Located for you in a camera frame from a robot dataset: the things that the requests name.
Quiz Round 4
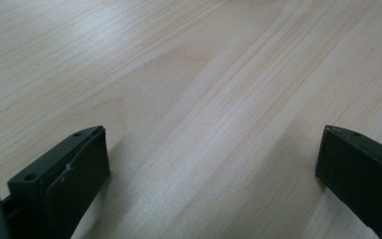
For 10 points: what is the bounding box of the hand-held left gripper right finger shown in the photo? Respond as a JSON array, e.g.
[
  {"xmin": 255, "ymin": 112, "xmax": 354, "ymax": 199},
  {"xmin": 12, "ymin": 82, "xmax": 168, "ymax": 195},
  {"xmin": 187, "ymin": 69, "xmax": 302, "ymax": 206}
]
[{"xmin": 314, "ymin": 124, "xmax": 382, "ymax": 239}]

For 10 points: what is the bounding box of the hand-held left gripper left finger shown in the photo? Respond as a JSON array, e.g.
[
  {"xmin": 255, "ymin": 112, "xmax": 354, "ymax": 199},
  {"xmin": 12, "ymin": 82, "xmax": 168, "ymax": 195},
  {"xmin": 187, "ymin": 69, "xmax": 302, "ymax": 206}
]
[{"xmin": 1, "ymin": 124, "xmax": 111, "ymax": 239}]

